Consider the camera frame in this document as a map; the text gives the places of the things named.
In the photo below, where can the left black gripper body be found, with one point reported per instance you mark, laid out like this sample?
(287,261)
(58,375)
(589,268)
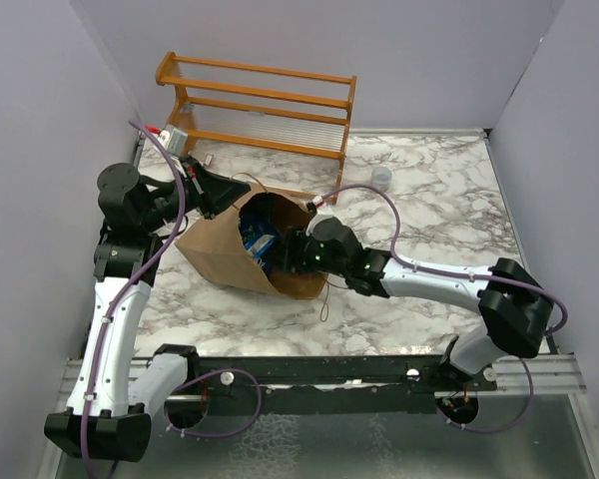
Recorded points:
(192,200)

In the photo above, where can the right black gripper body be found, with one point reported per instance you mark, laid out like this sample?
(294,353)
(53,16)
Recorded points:
(297,241)

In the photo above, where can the blue salt vinegar chips bag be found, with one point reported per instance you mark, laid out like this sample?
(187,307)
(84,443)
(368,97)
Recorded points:
(259,238)

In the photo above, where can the brown paper bag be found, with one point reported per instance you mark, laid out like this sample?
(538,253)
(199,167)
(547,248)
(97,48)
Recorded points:
(242,246)

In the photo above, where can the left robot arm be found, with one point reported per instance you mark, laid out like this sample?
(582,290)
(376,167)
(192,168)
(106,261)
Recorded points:
(108,416)

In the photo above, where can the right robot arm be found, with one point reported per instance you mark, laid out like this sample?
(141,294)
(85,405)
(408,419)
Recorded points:
(513,308)

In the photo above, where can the small clear plastic cup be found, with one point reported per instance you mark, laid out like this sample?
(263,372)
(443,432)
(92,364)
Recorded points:
(381,178)

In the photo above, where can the wooden shelf rack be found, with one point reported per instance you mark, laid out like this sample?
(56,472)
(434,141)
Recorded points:
(267,108)

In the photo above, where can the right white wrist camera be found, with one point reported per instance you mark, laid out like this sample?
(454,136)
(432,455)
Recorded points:
(320,210)

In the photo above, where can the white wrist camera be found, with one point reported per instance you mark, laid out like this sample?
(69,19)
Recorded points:
(320,210)
(173,139)

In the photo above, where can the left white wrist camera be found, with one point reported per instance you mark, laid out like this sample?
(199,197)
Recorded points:
(173,139)

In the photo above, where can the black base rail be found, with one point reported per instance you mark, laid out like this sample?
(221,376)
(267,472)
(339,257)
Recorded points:
(250,386)

